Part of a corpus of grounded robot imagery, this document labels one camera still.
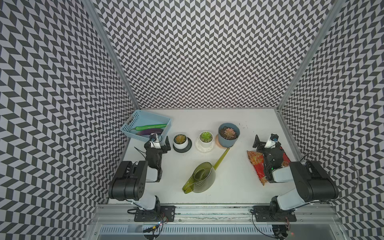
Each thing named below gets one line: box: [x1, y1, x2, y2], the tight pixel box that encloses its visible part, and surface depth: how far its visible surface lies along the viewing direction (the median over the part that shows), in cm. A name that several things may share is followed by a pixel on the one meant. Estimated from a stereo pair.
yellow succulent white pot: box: [173, 133, 189, 150], surface depth 95 cm
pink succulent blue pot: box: [218, 122, 241, 148], surface depth 94 cm
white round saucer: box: [195, 137, 215, 153], surface depth 99 cm
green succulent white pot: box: [198, 130, 214, 148], surface depth 93 cm
